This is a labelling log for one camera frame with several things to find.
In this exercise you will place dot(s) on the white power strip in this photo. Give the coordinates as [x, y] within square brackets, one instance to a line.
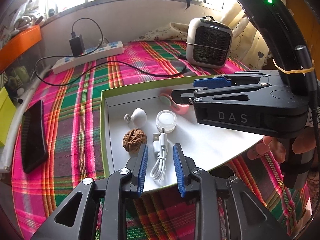
[110, 47]

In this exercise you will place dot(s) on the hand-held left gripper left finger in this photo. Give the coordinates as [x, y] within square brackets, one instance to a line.
[142, 170]

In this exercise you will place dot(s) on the clear jar with white cream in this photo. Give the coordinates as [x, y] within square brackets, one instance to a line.
[165, 120]

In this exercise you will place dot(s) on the pink toy with green pads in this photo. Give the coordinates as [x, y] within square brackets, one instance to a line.
[181, 108]

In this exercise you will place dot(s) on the pitted light brown walnut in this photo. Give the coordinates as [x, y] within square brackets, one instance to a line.
[132, 140]

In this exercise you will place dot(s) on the orange plastic bin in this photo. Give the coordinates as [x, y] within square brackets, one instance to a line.
[22, 42]

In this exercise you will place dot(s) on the yellow green box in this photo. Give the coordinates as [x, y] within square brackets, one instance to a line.
[6, 115]

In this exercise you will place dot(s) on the grey desktop heater fan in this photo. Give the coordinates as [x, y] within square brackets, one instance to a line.
[210, 45]

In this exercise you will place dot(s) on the black clip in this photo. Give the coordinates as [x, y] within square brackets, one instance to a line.
[190, 0]

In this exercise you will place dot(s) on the white cardboard box green sides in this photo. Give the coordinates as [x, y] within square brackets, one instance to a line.
[205, 140]

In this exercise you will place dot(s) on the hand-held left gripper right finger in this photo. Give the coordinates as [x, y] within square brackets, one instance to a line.
[178, 170]

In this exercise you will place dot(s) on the floral cream cloth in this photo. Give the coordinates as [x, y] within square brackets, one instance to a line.
[165, 33]

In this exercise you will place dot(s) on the pink clip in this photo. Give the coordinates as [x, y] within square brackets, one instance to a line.
[255, 153]

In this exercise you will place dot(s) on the cream heart print curtain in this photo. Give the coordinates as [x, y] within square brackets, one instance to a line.
[250, 50]

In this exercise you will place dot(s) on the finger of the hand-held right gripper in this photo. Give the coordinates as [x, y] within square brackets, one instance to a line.
[182, 96]
[212, 83]

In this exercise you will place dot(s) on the yellow rubber band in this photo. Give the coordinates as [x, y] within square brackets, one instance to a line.
[295, 71]

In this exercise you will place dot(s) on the white plastic tube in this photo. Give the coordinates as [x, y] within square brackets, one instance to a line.
[12, 135]

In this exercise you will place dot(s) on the black smartphone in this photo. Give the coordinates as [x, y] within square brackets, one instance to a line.
[33, 137]

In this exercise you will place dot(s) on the plaid tablecloth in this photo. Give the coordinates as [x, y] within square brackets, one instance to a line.
[75, 120]

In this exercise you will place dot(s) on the person's right hand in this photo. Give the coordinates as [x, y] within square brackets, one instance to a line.
[277, 147]

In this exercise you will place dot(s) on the white round knob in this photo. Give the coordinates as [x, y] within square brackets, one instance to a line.
[139, 117]

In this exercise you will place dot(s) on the black charger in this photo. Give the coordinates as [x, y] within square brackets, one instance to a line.
[76, 46]

